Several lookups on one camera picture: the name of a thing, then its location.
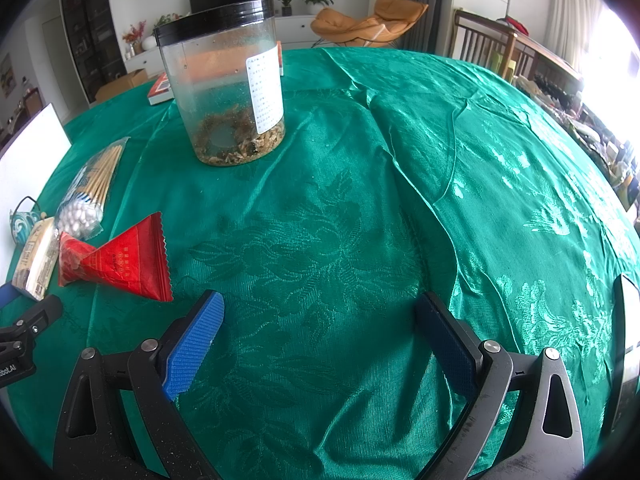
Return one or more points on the pile of assorted goods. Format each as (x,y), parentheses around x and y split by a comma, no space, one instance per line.
(590,120)

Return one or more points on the red flower bouquet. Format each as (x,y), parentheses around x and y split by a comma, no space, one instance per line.
(134,35)

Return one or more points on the wooden slatted chair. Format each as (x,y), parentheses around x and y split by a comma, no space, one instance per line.
(485,42)

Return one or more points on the silver phone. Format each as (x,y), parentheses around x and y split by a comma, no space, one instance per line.
(627,360)

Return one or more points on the grey curtain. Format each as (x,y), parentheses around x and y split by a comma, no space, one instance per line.
(430,0)

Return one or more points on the dark display shelf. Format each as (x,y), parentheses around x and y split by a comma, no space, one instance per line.
(92,35)

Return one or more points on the cardboard box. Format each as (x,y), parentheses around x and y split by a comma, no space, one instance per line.
(122,85)

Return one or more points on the blue patterned pouch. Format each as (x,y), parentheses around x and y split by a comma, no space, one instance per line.
(22,225)

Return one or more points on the clear plastic jar black lid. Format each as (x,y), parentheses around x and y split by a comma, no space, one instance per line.
(215,85)

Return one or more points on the white round vase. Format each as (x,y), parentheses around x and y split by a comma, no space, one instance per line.
(149,43)

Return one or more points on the green satin tablecloth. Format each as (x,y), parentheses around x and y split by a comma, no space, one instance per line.
(350,210)

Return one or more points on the orange book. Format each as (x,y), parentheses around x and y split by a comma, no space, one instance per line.
(160,90)

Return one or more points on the red triangular snack packet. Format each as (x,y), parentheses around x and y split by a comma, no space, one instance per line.
(130,260)

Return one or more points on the white board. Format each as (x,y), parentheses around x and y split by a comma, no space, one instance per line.
(30,150)

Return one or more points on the green plant with red blooms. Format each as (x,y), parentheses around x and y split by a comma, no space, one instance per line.
(166,21)

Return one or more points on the white sheer curtain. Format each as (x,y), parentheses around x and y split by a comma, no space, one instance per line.
(570,5)

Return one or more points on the bag of cotton swabs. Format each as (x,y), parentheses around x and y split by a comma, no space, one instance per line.
(85,205)

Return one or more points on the small potted plant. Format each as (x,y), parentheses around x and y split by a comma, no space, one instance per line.
(285,5)

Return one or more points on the beige printed packet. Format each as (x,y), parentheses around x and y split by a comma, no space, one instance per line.
(35,260)

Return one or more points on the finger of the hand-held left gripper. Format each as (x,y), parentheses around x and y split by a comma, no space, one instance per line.
(6,294)
(42,312)

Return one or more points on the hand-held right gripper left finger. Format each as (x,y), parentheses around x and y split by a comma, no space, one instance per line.
(197,345)

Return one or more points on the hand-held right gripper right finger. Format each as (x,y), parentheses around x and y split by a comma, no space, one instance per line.
(450,345)

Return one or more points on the orange lounge chair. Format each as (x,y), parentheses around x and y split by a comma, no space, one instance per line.
(360,22)

